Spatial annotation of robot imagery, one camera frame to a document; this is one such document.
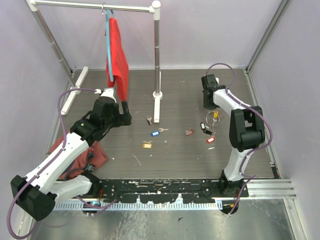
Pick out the wire keyring with keys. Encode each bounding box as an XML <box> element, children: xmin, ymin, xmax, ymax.
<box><xmin>200</xmin><ymin>110</ymin><xmax>224</xmax><ymax>137</ymax></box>

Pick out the small key red tag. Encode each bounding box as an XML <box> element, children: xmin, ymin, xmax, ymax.
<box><xmin>185</xmin><ymin>128</ymin><xmax>194</xmax><ymax>136</ymax></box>

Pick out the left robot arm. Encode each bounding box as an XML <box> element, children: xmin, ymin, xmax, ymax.
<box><xmin>10</xmin><ymin>96</ymin><xmax>132</xmax><ymax>221</ymax></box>

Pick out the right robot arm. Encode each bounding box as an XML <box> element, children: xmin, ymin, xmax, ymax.
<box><xmin>201</xmin><ymin>74</ymin><xmax>265</xmax><ymax>197</ymax></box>

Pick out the key with yellow tag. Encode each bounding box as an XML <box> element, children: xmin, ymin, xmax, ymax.
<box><xmin>142</xmin><ymin>141</ymin><xmax>153</xmax><ymax>149</ymax></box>

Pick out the key with blue tag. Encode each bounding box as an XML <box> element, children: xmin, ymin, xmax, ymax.
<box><xmin>150</xmin><ymin>127</ymin><xmax>169</xmax><ymax>137</ymax></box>

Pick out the maroon shirt on table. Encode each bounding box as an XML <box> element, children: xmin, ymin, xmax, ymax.
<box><xmin>59</xmin><ymin>141</ymin><xmax>108</xmax><ymax>181</ymax></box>

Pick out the key with red tag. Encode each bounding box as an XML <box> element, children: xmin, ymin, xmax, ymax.
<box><xmin>206</xmin><ymin>136</ymin><xmax>216</xmax><ymax>144</ymax></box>

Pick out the red shirt on hanger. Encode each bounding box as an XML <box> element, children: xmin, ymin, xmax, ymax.
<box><xmin>106</xmin><ymin>17</ymin><xmax>129</xmax><ymax>101</ymax></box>

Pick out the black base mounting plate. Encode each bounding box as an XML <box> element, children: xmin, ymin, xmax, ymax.
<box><xmin>81</xmin><ymin>178</ymin><xmax>249</xmax><ymax>204</ymax></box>

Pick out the metal clothes rack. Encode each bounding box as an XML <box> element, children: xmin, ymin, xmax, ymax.
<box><xmin>27</xmin><ymin>0</ymin><xmax>163</xmax><ymax>123</ymax></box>

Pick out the blue clothes hanger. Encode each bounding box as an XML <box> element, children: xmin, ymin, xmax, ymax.
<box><xmin>101</xmin><ymin>3</ymin><xmax>115</xmax><ymax>83</ymax></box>

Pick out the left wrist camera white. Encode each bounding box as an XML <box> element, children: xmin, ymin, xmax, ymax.
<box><xmin>94</xmin><ymin>87</ymin><xmax>117</xmax><ymax>102</ymax></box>

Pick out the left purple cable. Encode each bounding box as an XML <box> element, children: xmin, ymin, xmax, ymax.
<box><xmin>6</xmin><ymin>87</ymin><xmax>117</xmax><ymax>238</ymax></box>

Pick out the purple cable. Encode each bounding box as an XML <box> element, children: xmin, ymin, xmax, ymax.
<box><xmin>6</xmin><ymin>87</ymin><xmax>117</xmax><ymax>238</ymax></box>
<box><xmin>205</xmin><ymin>62</ymin><xmax>274</xmax><ymax>216</ymax></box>

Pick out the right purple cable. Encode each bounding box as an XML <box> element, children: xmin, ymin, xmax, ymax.
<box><xmin>205</xmin><ymin>62</ymin><xmax>274</xmax><ymax>216</ymax></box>

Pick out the white slotted cable duct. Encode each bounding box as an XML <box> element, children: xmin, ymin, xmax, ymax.
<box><xmin>54</xmin><ymin>199</ymin><xmax>223</xmax><ymax>211</ymax></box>

